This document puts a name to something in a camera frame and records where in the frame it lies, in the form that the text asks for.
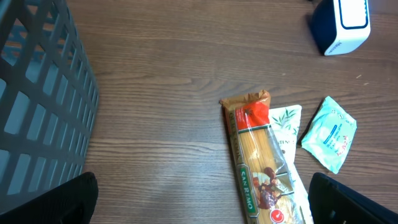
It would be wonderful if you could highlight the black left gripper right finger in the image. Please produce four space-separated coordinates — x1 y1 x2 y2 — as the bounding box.
308 172 397 224

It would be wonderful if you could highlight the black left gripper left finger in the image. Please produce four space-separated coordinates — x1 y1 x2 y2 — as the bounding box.
1 172 99 224

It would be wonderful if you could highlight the red snack package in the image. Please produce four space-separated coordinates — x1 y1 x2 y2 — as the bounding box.
220 90 305 223

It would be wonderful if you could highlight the teal wipes packet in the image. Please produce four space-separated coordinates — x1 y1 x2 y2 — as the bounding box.
301 96 357 174

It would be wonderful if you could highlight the white Pantene tube gold cap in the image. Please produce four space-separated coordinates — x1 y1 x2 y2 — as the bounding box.
269 105 314 224

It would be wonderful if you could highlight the white barcode scanner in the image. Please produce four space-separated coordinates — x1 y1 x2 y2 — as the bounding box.
310 0 371 56

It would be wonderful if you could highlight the dark grey plastic basket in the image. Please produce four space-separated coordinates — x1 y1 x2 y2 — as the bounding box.
1 0 99 213

